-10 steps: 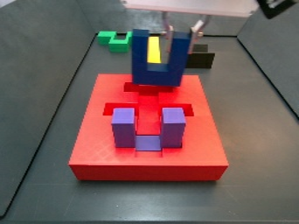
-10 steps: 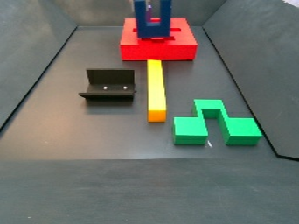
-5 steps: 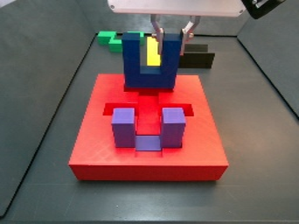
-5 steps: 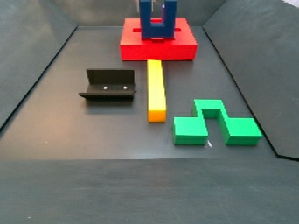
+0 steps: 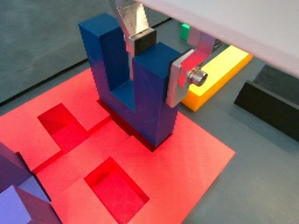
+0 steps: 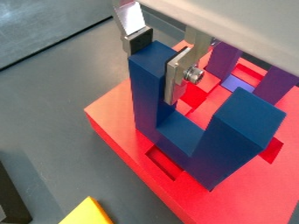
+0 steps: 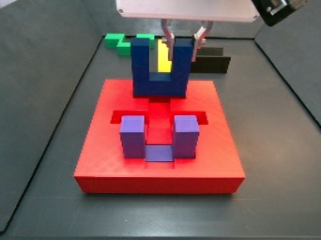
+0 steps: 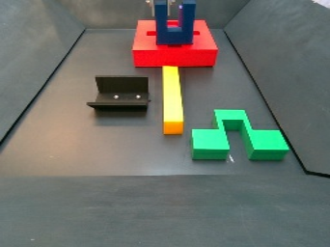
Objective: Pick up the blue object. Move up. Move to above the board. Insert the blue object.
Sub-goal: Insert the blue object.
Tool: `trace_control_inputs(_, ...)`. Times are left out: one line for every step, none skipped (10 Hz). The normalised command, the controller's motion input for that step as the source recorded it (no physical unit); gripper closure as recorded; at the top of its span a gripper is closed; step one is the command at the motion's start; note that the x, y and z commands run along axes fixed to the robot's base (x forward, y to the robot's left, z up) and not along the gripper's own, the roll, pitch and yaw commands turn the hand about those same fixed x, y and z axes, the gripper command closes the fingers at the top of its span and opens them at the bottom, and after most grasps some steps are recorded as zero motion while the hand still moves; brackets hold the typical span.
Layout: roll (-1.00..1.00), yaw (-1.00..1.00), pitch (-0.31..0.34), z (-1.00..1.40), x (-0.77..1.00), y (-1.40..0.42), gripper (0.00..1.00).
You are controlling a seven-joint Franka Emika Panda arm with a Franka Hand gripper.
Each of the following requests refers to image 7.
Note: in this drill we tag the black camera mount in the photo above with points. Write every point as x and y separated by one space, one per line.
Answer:
276 10

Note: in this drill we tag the black angle bracket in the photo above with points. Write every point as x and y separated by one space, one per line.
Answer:
211 61

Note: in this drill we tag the red slotted board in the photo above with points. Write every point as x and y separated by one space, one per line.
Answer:
105 172

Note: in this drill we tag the blue U-shaped block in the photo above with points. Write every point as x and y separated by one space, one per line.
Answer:
161 84

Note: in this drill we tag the purple U-shaped block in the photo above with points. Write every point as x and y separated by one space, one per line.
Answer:
161 141

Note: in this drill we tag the green zigzag block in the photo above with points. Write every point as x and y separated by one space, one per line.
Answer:
116 41

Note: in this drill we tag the yellow long bar block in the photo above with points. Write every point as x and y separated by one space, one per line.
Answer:
164 63

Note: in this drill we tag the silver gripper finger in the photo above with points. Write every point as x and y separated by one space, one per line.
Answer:
169 35
200 37

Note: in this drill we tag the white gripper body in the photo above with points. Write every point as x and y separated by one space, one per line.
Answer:
194 10

